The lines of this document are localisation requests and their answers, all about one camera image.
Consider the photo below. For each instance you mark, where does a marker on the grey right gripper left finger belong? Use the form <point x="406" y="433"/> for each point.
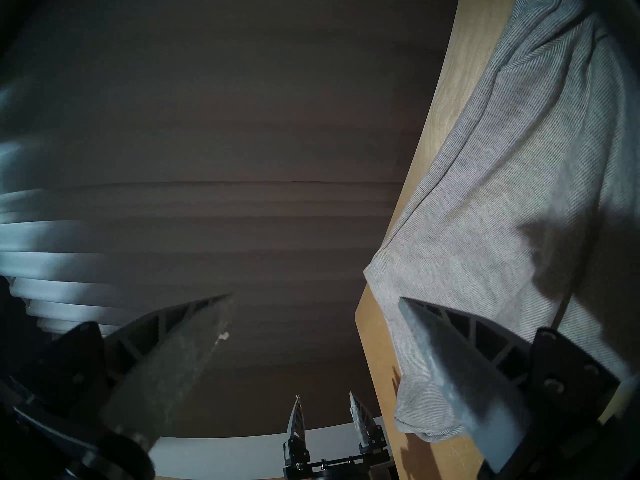
<point x="165" y="364"/>

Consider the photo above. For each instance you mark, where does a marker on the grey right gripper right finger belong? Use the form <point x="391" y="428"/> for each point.
<point x="475" y="384"/>

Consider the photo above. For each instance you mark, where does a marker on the light wooden table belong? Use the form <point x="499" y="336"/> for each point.
<point x="380" y="344"/>

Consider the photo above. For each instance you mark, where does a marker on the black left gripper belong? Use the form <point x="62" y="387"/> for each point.
<point x="340" y="466"/>

